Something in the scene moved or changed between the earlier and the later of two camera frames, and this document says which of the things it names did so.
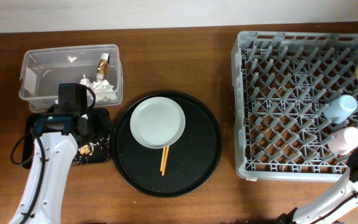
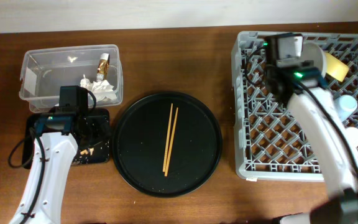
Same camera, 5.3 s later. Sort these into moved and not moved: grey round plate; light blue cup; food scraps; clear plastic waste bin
Moved: grey round plate; food scraps
Not moved: light blue cup; clear plastic waste bin
